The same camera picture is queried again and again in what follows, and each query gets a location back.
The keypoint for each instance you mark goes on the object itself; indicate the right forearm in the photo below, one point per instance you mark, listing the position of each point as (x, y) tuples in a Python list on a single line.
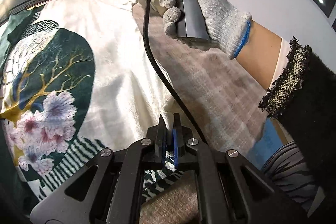
[(260, 54)]

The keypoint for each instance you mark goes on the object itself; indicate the grey striped trousers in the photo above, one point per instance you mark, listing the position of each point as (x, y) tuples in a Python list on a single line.
[(288, 170)]

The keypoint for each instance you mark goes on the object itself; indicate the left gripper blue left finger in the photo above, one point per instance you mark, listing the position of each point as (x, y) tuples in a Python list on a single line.
[(160, 141)]

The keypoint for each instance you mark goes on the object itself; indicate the right hand white knit glove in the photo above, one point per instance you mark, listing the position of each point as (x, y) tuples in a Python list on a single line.
[(228, 27)]

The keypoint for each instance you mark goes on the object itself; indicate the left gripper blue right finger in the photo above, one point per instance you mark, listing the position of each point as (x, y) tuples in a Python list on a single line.
[(177, 140)]

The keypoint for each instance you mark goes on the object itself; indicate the green and white printed t-shirt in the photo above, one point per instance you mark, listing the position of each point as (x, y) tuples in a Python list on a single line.
[(75, 79)]

